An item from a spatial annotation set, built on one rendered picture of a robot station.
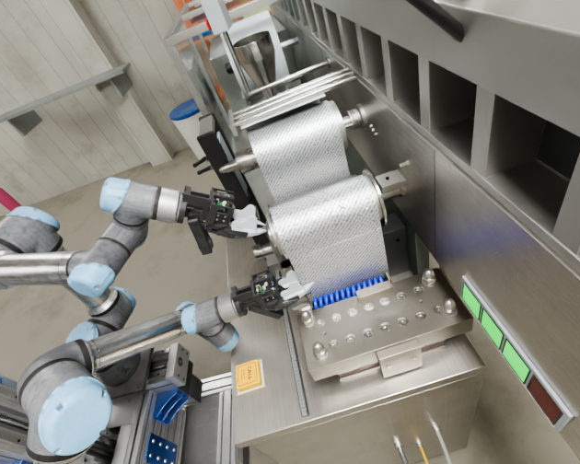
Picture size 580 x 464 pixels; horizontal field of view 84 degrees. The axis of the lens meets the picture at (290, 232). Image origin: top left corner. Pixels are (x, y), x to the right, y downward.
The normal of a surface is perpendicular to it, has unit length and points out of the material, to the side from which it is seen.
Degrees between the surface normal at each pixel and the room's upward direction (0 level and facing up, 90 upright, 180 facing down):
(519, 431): 0
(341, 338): 0
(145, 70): 90
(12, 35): 90
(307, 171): 92
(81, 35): 90
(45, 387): 3
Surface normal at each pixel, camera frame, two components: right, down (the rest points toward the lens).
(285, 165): 0.18, 0.66
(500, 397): -0.30, -0.69
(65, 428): 0.82, 0.07
